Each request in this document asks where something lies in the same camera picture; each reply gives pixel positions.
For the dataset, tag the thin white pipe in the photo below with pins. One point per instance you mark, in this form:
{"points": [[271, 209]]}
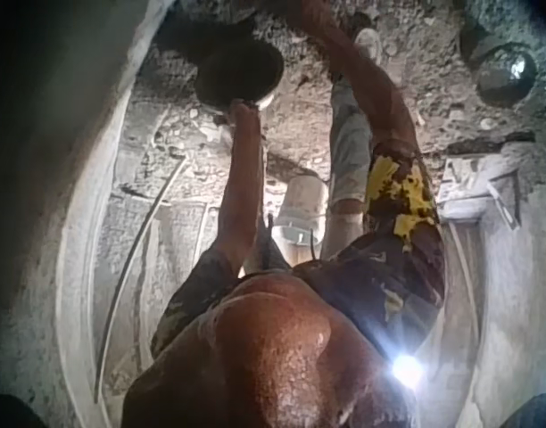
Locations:
{"points": [[134, 267]]}

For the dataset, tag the person's left hand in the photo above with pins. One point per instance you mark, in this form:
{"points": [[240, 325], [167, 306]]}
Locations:
{"points": [[245, 115]]}

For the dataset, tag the wooden mortar board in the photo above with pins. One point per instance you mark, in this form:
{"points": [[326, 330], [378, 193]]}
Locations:
{"points": [[474, 189]]}

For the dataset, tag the person's legs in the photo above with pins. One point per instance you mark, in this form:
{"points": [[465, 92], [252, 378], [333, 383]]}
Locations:
{"points": [[349, 147]]}

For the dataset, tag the dark round metal pan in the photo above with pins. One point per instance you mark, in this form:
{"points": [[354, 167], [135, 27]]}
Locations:
{"points": [[237, 67]]}

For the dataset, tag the white plastic bucket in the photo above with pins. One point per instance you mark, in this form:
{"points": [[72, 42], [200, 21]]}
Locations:
{"points": [[300, 209]]}

